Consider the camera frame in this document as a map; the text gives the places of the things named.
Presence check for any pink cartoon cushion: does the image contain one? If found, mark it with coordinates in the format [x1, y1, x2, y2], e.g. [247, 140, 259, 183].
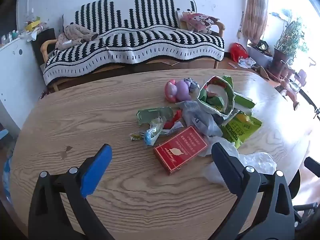
[180, 11, 220, 33]

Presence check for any blue and white candy wrapper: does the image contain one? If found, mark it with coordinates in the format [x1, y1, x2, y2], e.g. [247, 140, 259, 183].
[142, 124, 163, 145]

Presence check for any beige patterned curtain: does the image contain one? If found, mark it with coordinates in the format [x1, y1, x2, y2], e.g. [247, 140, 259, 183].
[244, 0, 270, 44]

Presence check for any potted plant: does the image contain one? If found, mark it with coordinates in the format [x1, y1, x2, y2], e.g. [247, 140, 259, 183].
[271, 10, 309, 72]

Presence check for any black and white knitted blanket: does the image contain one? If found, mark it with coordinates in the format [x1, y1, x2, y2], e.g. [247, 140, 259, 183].
[43, 0, 225, 85]

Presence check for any brown cardboard piece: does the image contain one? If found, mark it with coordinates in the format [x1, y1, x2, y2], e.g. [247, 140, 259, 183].
[252, 65, 270, 80]

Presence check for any row of small bottles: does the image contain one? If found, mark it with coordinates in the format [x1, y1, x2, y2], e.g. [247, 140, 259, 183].
[0, 29, 20, 46]

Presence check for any pink and purple plastic toy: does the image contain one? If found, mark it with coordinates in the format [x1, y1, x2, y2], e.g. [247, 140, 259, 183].
[164, 79, 194, 103]

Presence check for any yellow box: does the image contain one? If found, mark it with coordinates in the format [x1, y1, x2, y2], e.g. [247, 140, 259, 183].
[25, 17, 42, 30]

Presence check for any grey foil wrapper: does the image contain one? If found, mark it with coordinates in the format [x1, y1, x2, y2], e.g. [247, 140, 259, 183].
[186, 77, 200, 92]

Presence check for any clear crinkled wrapper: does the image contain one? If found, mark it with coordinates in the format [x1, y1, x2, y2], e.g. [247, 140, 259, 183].
[149, 117, 184, 135]

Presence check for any black wooden chair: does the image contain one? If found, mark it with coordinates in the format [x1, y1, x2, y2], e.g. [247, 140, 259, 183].
[290, 156, 320, 230]

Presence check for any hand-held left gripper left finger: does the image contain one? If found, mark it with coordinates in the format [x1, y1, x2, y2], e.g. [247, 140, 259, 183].
[28, 144, 115, 240]

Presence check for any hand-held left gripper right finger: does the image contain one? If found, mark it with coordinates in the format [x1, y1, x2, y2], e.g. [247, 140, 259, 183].
[207, 142, 295, 240]

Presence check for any red box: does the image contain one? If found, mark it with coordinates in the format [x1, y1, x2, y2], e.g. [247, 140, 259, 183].
[154, 125, 209, 176]

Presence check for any clear plastic bag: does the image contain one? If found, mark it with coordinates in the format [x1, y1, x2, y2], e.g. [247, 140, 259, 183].
[201, 136, 278, 185]

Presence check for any green snack packet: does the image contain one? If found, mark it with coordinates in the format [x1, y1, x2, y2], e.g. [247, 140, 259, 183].
[220, 111, 263, 149]

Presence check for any green cardboard piece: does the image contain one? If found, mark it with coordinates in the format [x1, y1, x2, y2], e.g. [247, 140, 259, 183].
[136, 106, 174, 125]

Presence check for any torn green and red carton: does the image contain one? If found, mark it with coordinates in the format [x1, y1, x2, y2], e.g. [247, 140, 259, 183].
[196, 75, 257, 117]

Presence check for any red plastic wrapper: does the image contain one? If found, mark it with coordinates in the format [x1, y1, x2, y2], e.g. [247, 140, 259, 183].
[164, 110, 184, 129]

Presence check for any grey plastic bag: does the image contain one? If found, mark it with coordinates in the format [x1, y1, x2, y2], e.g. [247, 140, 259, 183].
[176, 100, 223, 137]

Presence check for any wooden sofa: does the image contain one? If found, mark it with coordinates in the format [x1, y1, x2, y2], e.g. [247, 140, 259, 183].
[40, 21, 225, 92]

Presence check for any brown garment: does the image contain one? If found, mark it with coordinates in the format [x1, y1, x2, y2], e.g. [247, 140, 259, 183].
[55, 24, 99, 52]

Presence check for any pile of papers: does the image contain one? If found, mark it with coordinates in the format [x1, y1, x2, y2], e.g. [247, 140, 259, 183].
[236, 56, 257, 68]

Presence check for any red plastic bag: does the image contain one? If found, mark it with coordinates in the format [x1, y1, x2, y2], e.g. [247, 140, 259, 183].
[229, 42, 248, 63]

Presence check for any hanging wall ornament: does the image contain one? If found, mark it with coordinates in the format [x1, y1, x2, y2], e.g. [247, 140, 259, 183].
[236, 11, 244, 39]

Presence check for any white cabinet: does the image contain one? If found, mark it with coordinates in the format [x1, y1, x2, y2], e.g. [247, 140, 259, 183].
[0, 36, 48, 130]

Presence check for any small yellow wrapper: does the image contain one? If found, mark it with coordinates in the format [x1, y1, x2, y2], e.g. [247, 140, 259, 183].
[129, 131, 145, 142]

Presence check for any pink tricycle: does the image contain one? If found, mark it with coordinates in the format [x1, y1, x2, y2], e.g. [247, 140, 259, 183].
[275, 60, 308, 110]

